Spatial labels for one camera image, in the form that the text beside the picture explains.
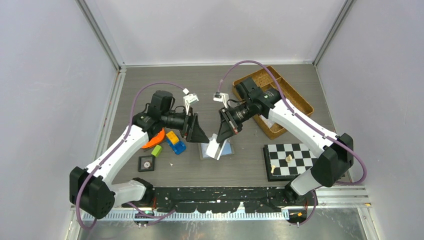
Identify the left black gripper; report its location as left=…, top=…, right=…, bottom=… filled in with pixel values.
left=161, top=107, right=210, bottom=143

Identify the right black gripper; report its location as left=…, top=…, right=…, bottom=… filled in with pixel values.
left=217, top=99, right=255, bottom=143

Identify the credit card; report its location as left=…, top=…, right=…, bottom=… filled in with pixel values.
left=205, top=133, right=233, bottom=160

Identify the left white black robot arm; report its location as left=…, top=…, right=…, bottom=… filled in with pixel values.
left=69, top=89, right=209, bottom=220

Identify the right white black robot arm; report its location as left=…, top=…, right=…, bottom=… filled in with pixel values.
left=216, top=77, right=354, bottom=205

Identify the blue yellow toy car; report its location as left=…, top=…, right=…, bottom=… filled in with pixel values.
left=165, top=130, right=187, bottom=155

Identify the orange tape dispenser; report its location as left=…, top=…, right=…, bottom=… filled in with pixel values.
left=141, top=128, right=166, bottom=150

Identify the green block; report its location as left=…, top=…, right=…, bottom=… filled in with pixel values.
left=151, top=145, right=163, bottom=157

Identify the small black square box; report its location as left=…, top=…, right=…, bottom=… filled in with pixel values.
left=137, top=155, right=156, bottom=173

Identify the wooden chess pawn lower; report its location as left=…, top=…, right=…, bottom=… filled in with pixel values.
left=270, top=165, right=276, bottom=174

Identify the woven wicker divided tray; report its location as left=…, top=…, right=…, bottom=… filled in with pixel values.
left=231, top=65, right=315, bottom=140

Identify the black white chessboard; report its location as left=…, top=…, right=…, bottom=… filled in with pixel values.
left=262, top=143, right=318, bottom=182

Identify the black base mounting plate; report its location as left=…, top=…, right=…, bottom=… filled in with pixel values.
left=131, top=186, right=314, bottom=214

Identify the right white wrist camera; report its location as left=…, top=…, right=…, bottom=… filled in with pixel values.
left=213, top=91, right=229, bottom=109

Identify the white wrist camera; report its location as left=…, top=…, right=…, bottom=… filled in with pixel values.
left=182, top=88, right=199, bottom=115
left=213, top=91, right=229, bottom=109

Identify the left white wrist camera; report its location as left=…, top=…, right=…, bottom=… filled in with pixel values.
left=182, top=88, right=199, bottom=115

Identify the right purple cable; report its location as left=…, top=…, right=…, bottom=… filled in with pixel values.
left=216, top=60, right=368, bottom=228

